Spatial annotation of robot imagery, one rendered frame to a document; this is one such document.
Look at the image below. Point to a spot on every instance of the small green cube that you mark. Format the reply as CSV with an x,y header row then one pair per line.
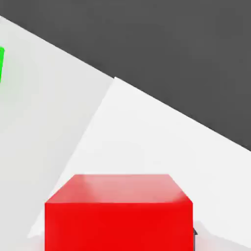
x,y
1,64

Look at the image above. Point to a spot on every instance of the small red cube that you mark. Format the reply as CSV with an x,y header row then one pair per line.
x,y
118,225

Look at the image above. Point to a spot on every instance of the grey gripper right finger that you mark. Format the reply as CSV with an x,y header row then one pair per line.
x,y
207,241

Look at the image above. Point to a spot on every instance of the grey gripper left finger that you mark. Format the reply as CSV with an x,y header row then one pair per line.
x,y
33,246

